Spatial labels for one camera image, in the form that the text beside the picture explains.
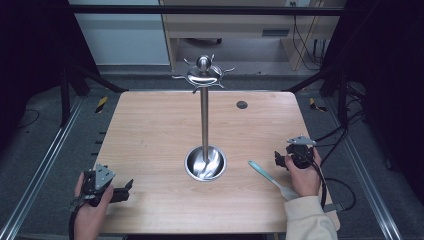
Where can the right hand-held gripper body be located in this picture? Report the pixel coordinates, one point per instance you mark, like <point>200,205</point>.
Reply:
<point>300,151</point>

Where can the steel utensil rack with hooks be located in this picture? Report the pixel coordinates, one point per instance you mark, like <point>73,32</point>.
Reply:
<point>204,116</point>

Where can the black metal stand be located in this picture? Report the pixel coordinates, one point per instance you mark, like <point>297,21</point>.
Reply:
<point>342,96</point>
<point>65,96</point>

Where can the aluminium floor rail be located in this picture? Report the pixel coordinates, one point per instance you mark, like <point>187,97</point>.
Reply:
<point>40,166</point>
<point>366,173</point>

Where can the person's left hand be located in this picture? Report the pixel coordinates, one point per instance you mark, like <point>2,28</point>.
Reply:
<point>90,210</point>

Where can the black curtain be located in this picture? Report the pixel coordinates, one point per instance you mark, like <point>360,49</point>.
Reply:
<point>393,83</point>
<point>30,60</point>

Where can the yellow black tape piece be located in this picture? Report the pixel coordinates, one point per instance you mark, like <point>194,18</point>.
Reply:
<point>101,104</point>
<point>315,105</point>

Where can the person's right hand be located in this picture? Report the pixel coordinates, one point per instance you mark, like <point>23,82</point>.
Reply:
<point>304,181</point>

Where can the black horizontal frame bar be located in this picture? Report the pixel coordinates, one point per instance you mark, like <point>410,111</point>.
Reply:
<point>200,10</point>

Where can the white cabinet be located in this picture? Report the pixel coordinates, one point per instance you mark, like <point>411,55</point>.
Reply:
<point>123,36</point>

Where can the light wooden desk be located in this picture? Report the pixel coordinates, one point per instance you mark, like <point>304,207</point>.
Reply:
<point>233,25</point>

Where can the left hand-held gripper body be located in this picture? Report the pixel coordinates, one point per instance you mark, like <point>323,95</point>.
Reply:
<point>100,178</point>

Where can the dark round table grommet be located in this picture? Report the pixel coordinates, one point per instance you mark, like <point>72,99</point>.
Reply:
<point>242,104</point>

